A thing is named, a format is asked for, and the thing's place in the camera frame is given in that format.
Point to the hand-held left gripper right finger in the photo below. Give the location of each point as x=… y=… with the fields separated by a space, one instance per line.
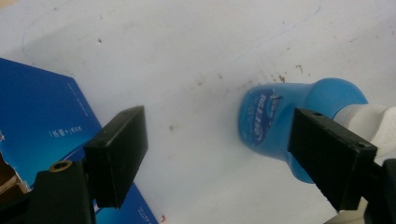
x=333 y=155

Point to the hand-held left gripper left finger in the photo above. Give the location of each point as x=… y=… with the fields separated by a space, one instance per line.
x=115 y=157

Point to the blue plastic bottle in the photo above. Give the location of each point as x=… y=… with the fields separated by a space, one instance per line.
x=264 y=124

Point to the blue cardboard box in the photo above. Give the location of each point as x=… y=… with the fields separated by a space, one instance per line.
x=40 y=118

